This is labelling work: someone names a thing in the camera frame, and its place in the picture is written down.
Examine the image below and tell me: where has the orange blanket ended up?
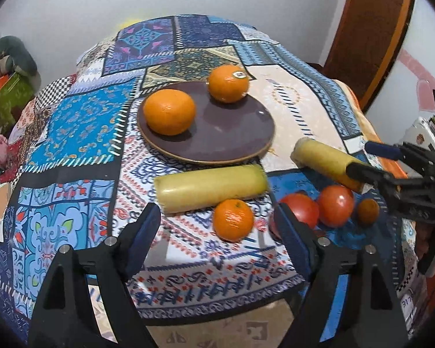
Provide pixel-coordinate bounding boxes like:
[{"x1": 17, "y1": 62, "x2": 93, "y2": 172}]
[{"x1": 333, "y1": 78, "x2": 410, "y2": 180}]

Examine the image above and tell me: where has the small brownish orange fruit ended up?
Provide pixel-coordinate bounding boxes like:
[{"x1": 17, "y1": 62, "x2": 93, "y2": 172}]
[{"x1": 356, "y1": 198, "x2": 380, "y2": 225}]

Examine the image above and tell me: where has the white bag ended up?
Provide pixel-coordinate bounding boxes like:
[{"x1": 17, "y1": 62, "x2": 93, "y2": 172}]
[{"x1": 402, "y1": 116, "x2": 435, "y2": 155}]

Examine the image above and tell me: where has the orange with sticker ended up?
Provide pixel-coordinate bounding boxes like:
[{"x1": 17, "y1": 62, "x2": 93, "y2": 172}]
[{"x1": 207, "y1": 64, "x2": 250, "y2": 104}]

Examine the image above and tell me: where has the wooden door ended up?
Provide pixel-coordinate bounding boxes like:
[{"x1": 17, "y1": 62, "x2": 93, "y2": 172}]
[{"x1": 322, "y1": 0, "x2": 418, "y2": 114}]

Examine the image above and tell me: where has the purple round plate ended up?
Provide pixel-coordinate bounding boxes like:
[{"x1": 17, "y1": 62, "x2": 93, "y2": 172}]
[{"x1": 136, "y1": 81, "x2": 276, "y2": 164}]

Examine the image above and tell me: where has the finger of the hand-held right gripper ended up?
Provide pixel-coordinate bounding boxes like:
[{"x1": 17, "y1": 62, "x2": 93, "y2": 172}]
[
  {"x1": 347, "y1": 162, "x2": 435, "y2": 222},
  {"x1": 364, "y1": 141, "x2": 435, "y2": 179}
]

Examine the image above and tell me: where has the green patterned cloth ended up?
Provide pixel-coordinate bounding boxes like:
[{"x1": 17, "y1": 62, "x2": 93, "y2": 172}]
[{"x1": 0, "y1": 73, "x2": 36, "y2": 131}]

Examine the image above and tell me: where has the red tomato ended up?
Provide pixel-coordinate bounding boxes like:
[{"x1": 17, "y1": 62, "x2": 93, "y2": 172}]
[
  {"x1": 316, "y1": 185, "x2": 355, "y2": 228},
  {"x1": 278, "y1": 193, "x2": 320, "y2": 230}
]

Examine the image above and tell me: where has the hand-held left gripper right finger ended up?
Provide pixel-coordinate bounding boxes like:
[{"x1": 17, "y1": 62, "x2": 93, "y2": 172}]
[{"x1": 273, "y1": 202, "x2": 410, "y2": 348}]

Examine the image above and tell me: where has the dark green cushion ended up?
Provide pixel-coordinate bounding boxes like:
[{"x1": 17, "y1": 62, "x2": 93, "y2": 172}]
[{"x1": 0, "y1": 35, "x2": 39, "y2": 77}]

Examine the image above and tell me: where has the small orange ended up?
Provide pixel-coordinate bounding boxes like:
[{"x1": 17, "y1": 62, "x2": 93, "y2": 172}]
[{"x1": 212, "y1": 199, "x2": 255, "y2": 243}]

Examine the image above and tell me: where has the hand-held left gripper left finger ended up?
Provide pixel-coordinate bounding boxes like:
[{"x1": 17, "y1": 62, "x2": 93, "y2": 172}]
[{"x1": 27, "y1": 202, "x2": 162, "y2": 348}]

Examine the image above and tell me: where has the yellow cylindrical fruit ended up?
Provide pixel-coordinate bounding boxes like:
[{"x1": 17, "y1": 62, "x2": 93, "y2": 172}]
[
  {"x1": 290, "y1": 138, "x2": 374, "y2": 193},
  {"x1": 153, "y1": 164, "x2": 269, "y2": 214}
]

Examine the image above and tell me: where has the large orange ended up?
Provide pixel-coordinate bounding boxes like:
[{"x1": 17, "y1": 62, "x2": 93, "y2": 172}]
[{"x1": 142, "y1": 89, "x2": 197, "y2": 136}]

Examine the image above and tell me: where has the patterned patchwork tablecloth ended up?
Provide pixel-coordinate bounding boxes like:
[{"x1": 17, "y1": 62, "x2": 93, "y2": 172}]
[{"x1": 0, "y1": 14, "x2": 419, "y2": 345}]

